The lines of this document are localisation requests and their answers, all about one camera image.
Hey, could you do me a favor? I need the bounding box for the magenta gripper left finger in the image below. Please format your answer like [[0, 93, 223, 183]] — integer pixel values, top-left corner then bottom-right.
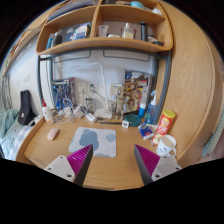
[[45, 144, 93, 186]]

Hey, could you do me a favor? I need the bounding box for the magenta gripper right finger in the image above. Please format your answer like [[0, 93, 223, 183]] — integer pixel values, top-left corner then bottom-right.
[[134, 145, 181, 185]]

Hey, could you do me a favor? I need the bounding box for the grey cloud mouse pad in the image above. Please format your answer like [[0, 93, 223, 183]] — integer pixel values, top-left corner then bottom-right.
[[68, 127, 116, 158]]

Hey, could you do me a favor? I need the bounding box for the pink computer mouse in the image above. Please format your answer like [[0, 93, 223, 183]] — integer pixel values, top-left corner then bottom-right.
[[47, 128, 60, 140]]

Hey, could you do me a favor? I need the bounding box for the white mug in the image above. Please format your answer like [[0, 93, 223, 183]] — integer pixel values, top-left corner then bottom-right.
[[156, 135, 177, 156]]

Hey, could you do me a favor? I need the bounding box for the blue snack packet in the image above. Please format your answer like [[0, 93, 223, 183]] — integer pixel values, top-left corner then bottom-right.
[[138, 124, 157, 140]]

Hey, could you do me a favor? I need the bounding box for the red yellow chips can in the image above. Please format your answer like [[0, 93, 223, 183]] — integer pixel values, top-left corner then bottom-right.
[[152, 110, 176, 145]]

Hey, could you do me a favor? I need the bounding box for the small white clock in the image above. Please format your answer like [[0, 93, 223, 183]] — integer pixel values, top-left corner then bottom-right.
[[122, 120, 129, 128]]

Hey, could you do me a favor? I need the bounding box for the dark green round dish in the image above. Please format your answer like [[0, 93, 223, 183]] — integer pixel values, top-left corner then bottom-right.
[[125, 114, 141, 127]]

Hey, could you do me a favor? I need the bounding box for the white power adapter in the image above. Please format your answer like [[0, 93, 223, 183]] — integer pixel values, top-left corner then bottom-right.
[[86, 113, 97, 123]]

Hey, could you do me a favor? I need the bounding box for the blue spray bottle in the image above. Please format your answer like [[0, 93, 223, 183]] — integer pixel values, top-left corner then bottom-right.
[[145, 90, 157, 124]]

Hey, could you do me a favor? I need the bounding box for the black pen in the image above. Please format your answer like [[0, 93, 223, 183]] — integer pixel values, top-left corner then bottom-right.
[[100, 121, 122, 125]]

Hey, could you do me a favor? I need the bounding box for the white red-capped bottle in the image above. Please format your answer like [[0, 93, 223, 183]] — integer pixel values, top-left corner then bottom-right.
[[42, 100, 54, 124]]

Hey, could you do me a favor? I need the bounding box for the black bag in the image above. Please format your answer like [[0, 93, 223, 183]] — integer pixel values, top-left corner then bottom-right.
[[18, 90, 35, 125]]

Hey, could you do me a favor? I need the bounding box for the blue robot model box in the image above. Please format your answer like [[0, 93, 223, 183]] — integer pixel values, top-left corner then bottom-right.
[[53, 78, 76, 111]]

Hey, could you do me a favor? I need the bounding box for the colourful poster box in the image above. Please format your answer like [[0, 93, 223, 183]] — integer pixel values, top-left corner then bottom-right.
[[116, 70, 153, 115]]

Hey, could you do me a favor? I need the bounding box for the clear perfume bottle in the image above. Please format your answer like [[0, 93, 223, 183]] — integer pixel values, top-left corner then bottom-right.
[[122, 23, 136, 39]]

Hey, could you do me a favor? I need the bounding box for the black bottle on shelf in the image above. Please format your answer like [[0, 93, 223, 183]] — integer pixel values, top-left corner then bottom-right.
[[140, 22, 148, 42]]

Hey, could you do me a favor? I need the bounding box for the white tube on shelf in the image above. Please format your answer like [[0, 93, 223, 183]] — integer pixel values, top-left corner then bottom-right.
[[98, 25, 109, 37]]

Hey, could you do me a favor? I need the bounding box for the wooden wall shelf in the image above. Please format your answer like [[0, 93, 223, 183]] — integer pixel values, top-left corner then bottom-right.
[[36, 0, 173, 55]]

